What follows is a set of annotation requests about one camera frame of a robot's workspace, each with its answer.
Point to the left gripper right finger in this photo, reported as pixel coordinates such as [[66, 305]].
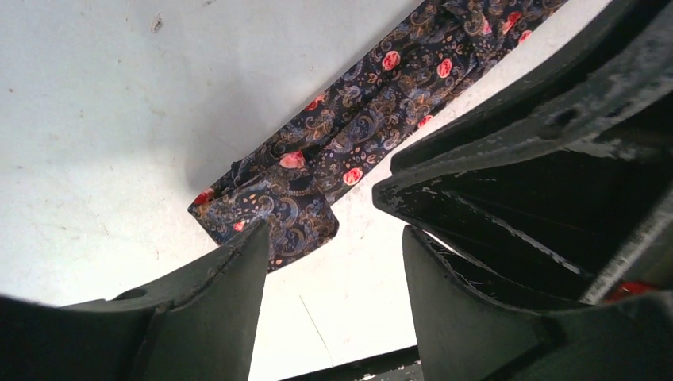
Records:
[[472, 324]]

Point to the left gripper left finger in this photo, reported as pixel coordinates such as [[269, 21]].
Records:
[[198, 322]]

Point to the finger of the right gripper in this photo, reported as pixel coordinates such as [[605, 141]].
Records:
[[597, 34], [590, 221]]

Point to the dark floral rose tie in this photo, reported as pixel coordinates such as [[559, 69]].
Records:
[[292, 179]]

